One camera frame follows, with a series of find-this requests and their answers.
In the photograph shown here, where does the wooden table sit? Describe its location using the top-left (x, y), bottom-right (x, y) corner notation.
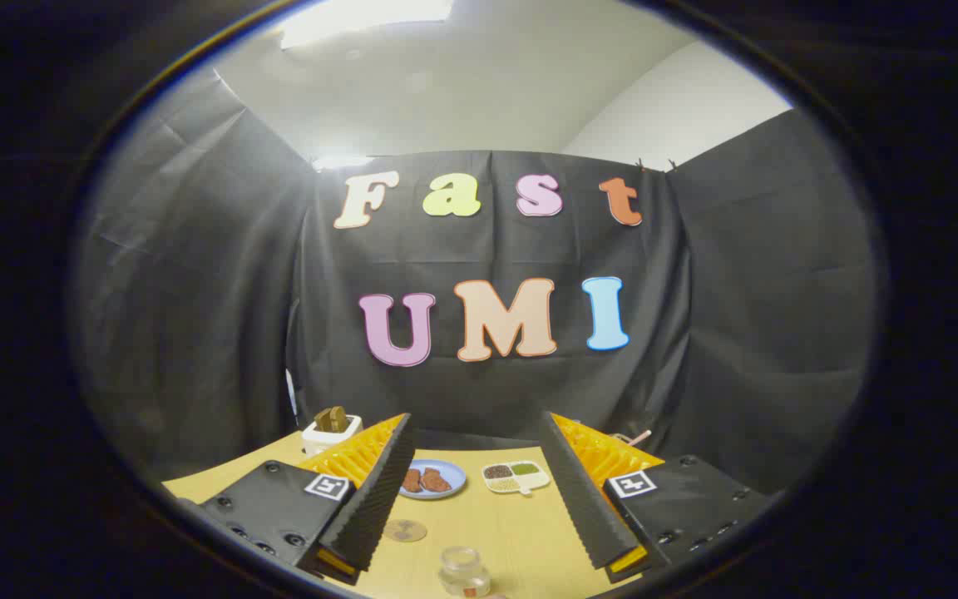
top-left (163, 433), bottom-right (646, 599)

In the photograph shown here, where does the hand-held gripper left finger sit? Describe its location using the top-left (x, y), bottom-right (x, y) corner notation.
top-left (199, 413), bottom-right (417, 586)

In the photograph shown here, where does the white divided condiment dish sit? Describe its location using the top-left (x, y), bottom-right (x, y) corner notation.
top-left (481, 461), bottom-right (551, 497)

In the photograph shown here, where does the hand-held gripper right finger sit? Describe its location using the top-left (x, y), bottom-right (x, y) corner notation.
top-left (540, 411), bottom-right (773, 583)

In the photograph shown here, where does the white toaster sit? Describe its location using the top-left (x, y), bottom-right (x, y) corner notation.
top-left (302, 414), bottom-right (363, 457)

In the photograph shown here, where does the clear glass cup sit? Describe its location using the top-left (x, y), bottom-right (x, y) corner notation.
top-left (437, 546), bottom-right (492, 598)

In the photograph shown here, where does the black backdrop cloth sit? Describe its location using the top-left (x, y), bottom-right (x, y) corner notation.
top-left (72, 71), bottom-right (879, 496)

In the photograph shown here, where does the light blue plate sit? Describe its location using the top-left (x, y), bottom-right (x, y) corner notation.
top-left (398, 459), bottom-right (467, 500)

